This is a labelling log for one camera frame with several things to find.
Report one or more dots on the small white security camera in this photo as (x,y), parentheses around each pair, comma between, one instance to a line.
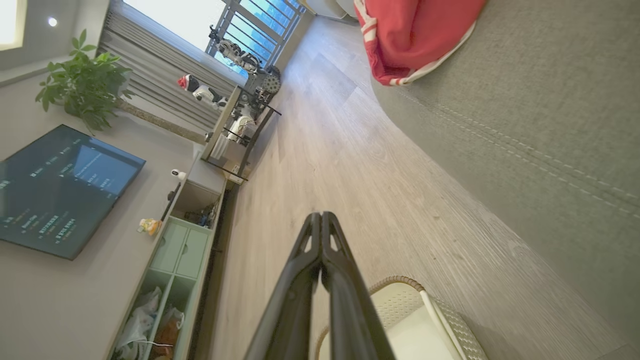
(178,174)

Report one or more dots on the black mechanical device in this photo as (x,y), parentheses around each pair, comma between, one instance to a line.
(240,55)

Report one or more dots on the metal frame side table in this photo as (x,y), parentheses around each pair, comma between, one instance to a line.
(240,130)

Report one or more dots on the grey fabric sofa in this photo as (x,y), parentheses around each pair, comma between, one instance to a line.
(540,125)

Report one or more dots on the black stick-shaped object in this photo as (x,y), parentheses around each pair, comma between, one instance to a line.
(170,202)

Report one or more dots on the small yellow toy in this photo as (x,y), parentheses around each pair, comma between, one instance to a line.
(149,226)

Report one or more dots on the green leafy houseplant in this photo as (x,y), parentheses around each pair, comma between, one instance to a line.
(85,85)

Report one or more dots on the grey pleated curtain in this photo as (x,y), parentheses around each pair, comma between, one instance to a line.
(160,70)

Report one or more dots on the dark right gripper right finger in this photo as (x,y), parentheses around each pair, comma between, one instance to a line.
(352,320)

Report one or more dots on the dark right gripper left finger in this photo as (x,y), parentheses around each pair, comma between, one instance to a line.
(287,320)

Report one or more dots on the flat screen television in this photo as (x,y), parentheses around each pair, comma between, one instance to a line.
(60,190)

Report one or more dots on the white plastic bag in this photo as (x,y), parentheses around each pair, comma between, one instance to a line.
(137,320)

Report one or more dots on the pale green TV cabinet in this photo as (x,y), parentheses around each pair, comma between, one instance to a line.
(180,250)

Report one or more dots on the window with metal railing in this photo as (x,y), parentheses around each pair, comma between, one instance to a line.
(260,25)

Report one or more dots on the red garment with white stripes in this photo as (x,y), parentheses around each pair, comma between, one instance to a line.
(415,35)

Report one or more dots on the round ceiling light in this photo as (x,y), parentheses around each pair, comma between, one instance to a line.
(52,21)

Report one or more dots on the beige plastic laundry basket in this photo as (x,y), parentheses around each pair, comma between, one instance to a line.
(400,300)

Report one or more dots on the red white robot toy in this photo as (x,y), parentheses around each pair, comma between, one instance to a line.
(200,91)

